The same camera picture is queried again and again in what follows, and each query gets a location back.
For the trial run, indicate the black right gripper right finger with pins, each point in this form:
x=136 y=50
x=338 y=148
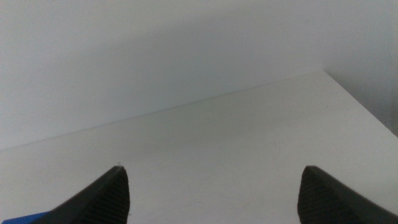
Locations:
x=323 y=202

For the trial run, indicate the blue rectangular mat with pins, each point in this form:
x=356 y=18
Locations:
x=21 y=219

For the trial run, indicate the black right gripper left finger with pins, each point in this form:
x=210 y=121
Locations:
x=105 y=199

